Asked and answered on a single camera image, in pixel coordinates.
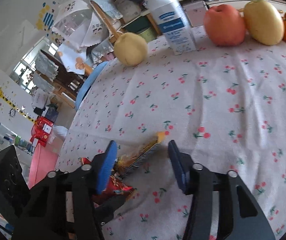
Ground gold black snack wrapper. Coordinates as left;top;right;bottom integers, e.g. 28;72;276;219
114;132;166;179

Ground dark wooden chair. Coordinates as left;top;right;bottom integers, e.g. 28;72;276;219
35;49;85;108

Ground green waste bin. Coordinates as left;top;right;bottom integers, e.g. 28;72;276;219
137;27;157;43

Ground red gift boxes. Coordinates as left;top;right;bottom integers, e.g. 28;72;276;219
30;116;54;147

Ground yellow pear left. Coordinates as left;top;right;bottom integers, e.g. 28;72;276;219
114;33;148;67

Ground red apple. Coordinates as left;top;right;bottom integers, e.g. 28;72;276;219
203;4;246;47

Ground giraffe height wall sticker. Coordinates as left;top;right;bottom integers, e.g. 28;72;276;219
0;87;36;123

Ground white mesh food cover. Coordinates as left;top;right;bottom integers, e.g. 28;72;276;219
52;0;109;48

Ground yellow pear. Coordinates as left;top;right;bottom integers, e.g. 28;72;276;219
243;0;285;46
114;33;148;67

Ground wooden dining chair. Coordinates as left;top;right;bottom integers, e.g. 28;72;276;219
90;0;123;44

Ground blue cushion edge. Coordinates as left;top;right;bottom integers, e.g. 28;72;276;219
75;61;109;111

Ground cherry print tablecloth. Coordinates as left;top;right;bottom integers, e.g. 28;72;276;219
56;27;286;239

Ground yellow pear right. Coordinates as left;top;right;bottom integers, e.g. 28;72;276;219
243;0;285;46

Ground white yogurt bottle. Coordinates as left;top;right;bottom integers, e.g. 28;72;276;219
145;0;196;55

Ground dining table with cloth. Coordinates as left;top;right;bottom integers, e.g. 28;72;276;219
56;38;115;77

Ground pink storage box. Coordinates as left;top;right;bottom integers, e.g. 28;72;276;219
183;0;207;27

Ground red cartoon cookie packet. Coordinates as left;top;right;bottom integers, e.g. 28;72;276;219
93;158;135;205

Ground pink plastic trash bucket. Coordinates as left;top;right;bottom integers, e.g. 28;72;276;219
27;144;58;189

